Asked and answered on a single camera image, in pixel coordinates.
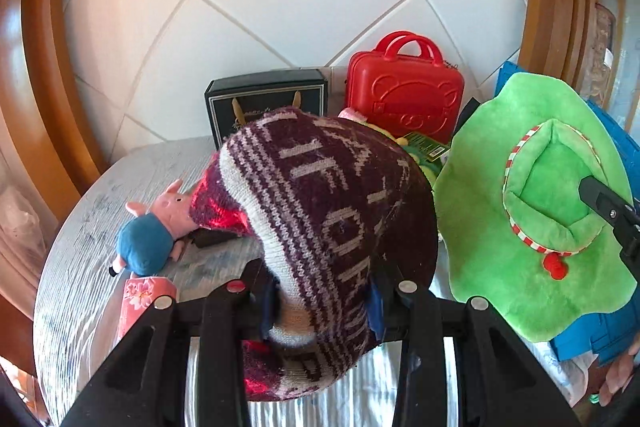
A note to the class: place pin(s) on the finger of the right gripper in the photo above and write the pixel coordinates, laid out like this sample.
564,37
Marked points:
610,207

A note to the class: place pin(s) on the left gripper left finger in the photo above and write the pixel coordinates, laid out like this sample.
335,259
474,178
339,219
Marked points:
143,380

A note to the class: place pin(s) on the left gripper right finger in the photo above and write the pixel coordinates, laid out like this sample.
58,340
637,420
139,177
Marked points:
460,362

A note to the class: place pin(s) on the green plush hat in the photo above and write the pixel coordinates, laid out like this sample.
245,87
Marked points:
485,259

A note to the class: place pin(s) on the maroon knitted beanie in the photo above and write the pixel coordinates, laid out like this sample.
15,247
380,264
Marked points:
324,196

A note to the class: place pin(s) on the person's right hand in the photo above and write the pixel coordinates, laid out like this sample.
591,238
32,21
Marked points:
620,373

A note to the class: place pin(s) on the blue felt storage bin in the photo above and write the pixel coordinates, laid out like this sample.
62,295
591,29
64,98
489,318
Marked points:
555,140

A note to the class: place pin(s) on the blue pig plush toy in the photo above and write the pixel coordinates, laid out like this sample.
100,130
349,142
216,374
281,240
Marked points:
156,234

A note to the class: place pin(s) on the light green frog plush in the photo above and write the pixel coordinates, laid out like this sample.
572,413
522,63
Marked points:
428,154

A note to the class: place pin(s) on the red toy suitcase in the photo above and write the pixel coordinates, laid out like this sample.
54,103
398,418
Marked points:
404,85

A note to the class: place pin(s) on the small pink tissue pack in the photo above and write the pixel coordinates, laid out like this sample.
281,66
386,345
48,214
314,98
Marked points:
352,114

